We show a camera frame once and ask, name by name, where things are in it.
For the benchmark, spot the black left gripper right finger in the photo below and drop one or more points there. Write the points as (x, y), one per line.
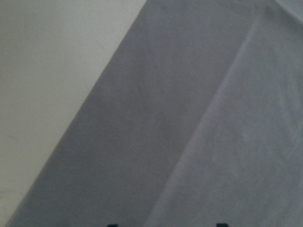
(222, 225)

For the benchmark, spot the dark brown t-shirt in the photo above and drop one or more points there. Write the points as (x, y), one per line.
(196, 120)

